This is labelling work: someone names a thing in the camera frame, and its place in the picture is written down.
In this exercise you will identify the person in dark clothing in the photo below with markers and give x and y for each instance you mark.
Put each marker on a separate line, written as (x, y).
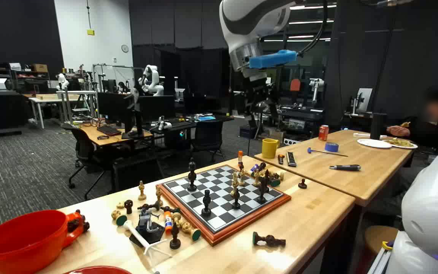
(432, 137)

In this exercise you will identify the round wooden stool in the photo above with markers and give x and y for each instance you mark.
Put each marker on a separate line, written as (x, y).
(379, 238)

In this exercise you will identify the wooden top desk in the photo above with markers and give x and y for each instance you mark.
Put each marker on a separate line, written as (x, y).
(105, 136)

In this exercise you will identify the round wall clock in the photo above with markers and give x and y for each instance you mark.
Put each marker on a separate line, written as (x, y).
(125, 48)

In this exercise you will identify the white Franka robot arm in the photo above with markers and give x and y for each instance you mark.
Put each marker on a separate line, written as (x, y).
(249, 20)

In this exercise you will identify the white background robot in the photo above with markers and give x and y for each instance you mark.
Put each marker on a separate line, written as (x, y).
(150, 78)

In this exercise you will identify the orange topped chess piece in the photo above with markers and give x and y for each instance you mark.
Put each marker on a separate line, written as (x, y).
(240, 160)

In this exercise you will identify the red plate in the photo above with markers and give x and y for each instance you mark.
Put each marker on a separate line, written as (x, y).
(99, 270)

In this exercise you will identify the black marker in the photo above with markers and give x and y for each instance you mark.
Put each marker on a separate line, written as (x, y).
(290, 159)

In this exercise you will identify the red plastic bowl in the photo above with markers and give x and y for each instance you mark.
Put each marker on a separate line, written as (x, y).
(21, 244)

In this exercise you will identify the black cup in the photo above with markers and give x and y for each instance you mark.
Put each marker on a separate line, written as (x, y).
(379, 125)

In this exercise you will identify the wooden framed chess board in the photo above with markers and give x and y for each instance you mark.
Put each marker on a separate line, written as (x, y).
(223, 200)

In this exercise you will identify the orange blue small toy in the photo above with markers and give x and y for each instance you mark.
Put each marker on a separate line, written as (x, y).
(167, 223)

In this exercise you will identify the plate with food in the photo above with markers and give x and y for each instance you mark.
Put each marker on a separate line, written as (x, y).
(400, 143)

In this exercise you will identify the bystander hand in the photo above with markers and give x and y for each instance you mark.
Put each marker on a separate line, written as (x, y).
(398, 130)

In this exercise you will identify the black office chair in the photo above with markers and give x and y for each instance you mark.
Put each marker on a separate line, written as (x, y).
(84, 149)

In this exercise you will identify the yellow wall sign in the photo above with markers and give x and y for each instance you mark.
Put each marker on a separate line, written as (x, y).
(91, 32)

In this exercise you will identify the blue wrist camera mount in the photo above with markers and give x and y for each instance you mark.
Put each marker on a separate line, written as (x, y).
(272, 60)

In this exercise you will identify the computer monitor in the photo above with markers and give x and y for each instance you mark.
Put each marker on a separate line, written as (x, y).
(363, 99)

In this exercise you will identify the black lying chess piece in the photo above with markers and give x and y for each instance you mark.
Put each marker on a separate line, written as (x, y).
(268, 241)
(147, 206)

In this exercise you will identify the yellow cup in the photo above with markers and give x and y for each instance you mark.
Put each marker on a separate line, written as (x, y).
(269, 148)

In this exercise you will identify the red can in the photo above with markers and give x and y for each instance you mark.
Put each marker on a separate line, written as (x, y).
(322, 133)

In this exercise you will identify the dark lying chess piece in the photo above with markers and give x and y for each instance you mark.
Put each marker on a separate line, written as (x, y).
(258, 168)

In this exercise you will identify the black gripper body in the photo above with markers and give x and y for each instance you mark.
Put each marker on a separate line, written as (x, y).
(257, 89)

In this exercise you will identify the dark small box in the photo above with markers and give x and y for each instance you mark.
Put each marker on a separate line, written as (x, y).
(150, 230)

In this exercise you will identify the black chess pawn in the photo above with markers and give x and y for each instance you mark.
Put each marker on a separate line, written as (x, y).
(175, 239)

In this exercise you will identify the orange toy figure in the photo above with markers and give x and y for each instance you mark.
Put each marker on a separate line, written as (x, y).
(76, 223)

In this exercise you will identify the white plate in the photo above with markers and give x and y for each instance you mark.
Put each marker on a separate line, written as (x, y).
(374, 143)

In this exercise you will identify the small black pawn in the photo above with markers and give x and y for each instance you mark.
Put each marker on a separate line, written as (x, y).
(303, 185)

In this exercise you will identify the yellow green based chess piece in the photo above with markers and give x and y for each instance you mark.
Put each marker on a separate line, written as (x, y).
(118, 218)
(190, 232)

